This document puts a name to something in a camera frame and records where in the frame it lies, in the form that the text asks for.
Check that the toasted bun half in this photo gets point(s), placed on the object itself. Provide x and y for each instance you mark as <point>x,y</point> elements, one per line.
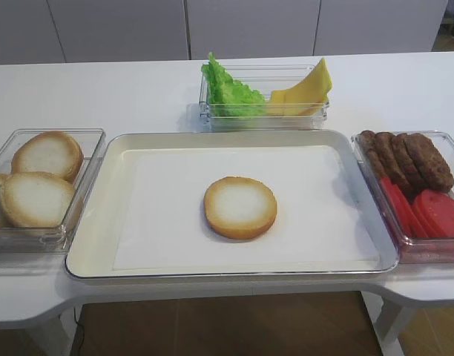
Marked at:
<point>239,208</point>

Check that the green lettuce leaf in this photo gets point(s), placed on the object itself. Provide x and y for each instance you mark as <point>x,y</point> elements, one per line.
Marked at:
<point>229,96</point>

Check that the clear plastic lettuce cheese container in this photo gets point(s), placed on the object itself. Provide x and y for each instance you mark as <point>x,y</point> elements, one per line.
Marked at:
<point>265,79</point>

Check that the flat yellow cheese slice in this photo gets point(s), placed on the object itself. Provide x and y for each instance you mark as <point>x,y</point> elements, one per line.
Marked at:
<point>277,106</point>

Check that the upright yellow cheese slice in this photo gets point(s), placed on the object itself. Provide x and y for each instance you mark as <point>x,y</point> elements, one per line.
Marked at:
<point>313,89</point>

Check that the white metal baking tray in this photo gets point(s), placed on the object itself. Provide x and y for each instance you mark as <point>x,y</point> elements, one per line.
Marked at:
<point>97,237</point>

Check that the white parchment paper sheet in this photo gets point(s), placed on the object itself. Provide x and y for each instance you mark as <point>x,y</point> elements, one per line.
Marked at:
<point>318,226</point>

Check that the rear brown meat patty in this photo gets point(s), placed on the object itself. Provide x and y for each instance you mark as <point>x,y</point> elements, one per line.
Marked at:
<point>367,143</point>

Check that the brown meat patty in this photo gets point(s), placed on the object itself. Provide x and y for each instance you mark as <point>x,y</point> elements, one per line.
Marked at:
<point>367,143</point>
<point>429,162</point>
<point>383,146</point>
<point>406,163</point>

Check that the back bun half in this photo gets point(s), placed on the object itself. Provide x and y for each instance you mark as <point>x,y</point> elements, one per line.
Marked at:
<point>53,152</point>

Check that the rear red tomato slices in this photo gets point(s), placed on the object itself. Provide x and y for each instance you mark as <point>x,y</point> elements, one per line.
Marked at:
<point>407,219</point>

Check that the clear plastic bun container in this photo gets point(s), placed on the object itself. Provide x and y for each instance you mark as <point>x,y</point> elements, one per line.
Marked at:
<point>25,240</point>

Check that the clear plastic patty tomato container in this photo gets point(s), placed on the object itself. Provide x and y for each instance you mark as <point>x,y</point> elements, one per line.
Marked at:
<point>411,250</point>

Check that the front bun half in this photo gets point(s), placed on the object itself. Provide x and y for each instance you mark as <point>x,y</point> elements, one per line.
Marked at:
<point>35,199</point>

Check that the front brown meat patty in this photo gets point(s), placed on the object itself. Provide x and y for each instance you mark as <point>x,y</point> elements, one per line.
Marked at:
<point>429,162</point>

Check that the front red tomato slice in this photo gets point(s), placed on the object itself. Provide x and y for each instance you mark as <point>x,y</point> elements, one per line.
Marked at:
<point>436,211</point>

